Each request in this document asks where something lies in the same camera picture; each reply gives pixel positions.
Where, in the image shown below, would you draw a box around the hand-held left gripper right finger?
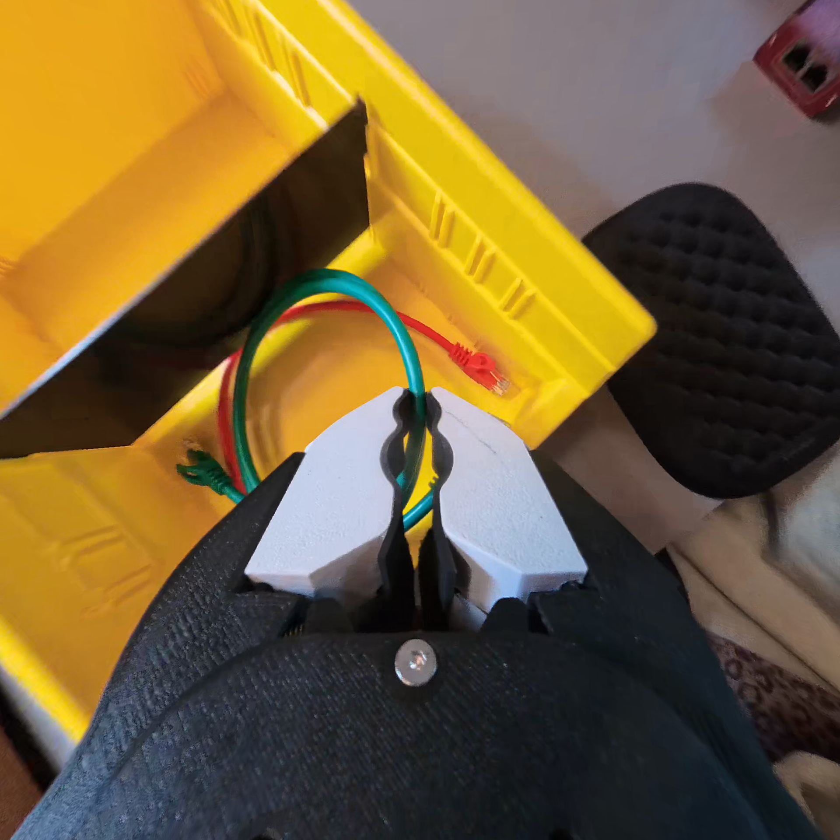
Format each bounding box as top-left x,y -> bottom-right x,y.
427,387 -> 589,613

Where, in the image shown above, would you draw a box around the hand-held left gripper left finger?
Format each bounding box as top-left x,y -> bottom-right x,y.
244,386 -> 409,598

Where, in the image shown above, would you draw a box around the green ethernet cable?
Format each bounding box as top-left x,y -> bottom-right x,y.
175,268 -> 439,534

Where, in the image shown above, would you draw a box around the yellow storage bin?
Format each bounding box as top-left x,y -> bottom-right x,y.
0,0 -> 658,746

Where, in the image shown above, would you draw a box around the red ethernet splitter box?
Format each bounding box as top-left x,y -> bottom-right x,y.
752,8 -> 840,120

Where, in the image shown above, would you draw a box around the grey desk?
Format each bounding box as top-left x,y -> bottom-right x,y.
344,0 -> 840,562

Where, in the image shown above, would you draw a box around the black bin divider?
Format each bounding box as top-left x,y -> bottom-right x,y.
0,98 -> 373,460

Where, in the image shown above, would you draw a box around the person's grey sweatshirt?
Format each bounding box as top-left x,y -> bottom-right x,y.
666,453 -> 840,697

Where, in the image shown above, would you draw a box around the black dimpled wrist pad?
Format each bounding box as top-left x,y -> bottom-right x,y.
582,182 -> 840,501

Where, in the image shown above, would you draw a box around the person's patterned pants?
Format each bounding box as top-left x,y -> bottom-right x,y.
705,629 -> 840,765

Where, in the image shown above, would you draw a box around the red ethernet cable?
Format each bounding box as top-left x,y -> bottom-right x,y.
215,299 -> 513,497

